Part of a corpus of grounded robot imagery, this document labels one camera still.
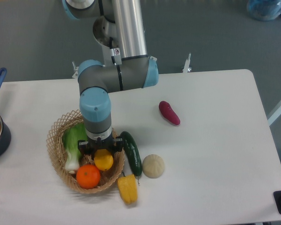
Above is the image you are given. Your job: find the yellow mango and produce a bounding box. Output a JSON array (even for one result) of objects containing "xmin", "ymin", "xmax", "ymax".
[{"xmin": 94, "ymin": 149, "xmax": 113, "ymax": 171}]

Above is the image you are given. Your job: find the green bok choy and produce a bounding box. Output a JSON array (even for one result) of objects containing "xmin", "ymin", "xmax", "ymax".
[{"xmin": 62, "ymin": 123, "xmax": 87, "ymax": 174}]

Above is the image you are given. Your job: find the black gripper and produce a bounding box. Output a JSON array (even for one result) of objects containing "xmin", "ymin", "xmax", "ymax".
[{"xmin": 78, "ymin": 136, "xmax": 123, "ymax": 159}]

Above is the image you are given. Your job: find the woven wicker basket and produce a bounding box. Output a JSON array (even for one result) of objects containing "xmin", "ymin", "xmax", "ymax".
[{"xmin": 46, "ymin": 110, "xmax": 125, "ymax": 194}]

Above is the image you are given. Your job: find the green cucumber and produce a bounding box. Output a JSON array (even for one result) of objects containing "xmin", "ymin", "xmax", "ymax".
[{"xmin": 120, "ymin": 131, "xmax": 142, "ymax": 177}]

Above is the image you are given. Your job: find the beige steamed bun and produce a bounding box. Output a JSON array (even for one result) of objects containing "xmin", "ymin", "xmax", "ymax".
[{"xmin": 142, "ymin": 154, "xmax": 165, "ymax": 179}]

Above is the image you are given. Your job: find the yellow bell pepper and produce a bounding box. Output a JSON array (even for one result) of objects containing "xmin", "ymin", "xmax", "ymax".
[{"xmin": 117, "ymin": 172, "xmax": 138, "ymax": 205}]

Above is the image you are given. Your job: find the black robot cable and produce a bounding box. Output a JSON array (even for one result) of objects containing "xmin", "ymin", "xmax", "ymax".
[{"xmin": 109, "ymin": 37, "xmax": 118, "ymax": 66}]

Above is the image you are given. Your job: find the blue plastic bag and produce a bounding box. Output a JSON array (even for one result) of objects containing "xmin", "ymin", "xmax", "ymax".
[{"xmin": 246, "ymin": 0, "xmax": 281, "ymax": 22}]

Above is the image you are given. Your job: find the purple sweet potato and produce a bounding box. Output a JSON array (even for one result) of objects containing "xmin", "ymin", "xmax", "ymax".
[{"xmin": 158, "ymin": 101, "xmax": 181, "ymax": 126}]

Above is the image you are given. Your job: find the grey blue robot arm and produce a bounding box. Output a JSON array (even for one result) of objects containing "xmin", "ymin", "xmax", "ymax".
[{"xmin": 63, "ymin": 0, "xmax": 159, "ymax": 156}]

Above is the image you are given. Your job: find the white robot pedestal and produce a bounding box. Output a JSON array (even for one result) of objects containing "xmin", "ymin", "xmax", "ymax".
[{"xmin": 102, "ymin": 45, "xmax": 122, "ymax": 67}]

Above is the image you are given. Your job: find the orange fruit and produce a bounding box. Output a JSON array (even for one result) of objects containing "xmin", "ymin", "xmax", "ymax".
[{"xmin": 76, "ymin": 164, "xmax": 101, "ymax": 189}]

